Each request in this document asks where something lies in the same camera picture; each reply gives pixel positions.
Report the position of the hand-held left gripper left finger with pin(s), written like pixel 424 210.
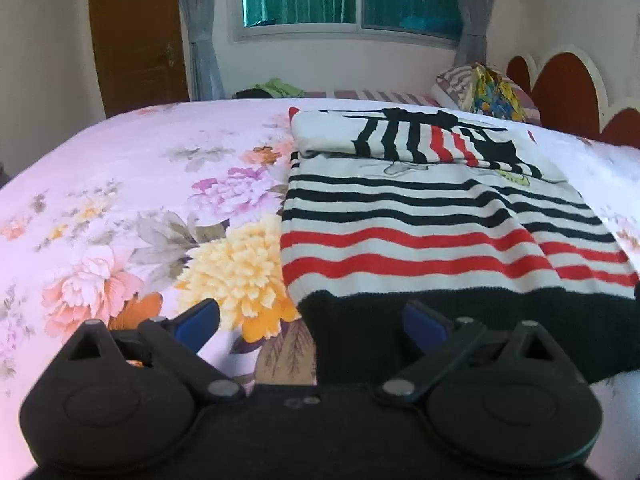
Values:
pixel 197 327

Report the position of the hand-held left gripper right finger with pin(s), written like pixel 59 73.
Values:
pixel 425 327

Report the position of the striped knit sweater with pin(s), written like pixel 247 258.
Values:
pixel 400 220

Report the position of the bed with floral sheet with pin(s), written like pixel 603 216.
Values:
pixel 125 185

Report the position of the striped mattress sheet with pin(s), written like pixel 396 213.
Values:
pixel 380 95

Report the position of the dark cloth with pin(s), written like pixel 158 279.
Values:
pixel 250 93

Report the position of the striped pillow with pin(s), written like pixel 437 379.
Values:
pixel 452 85

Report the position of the green cloth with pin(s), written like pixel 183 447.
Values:
pixel 277 87

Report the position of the scalloped red headboard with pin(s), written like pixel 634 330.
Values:
pixel 565 90

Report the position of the brown wooden door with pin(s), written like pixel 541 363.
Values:
pixel 140 45

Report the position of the grey curtain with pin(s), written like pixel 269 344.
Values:
pixel 200 25
pixel 475 10

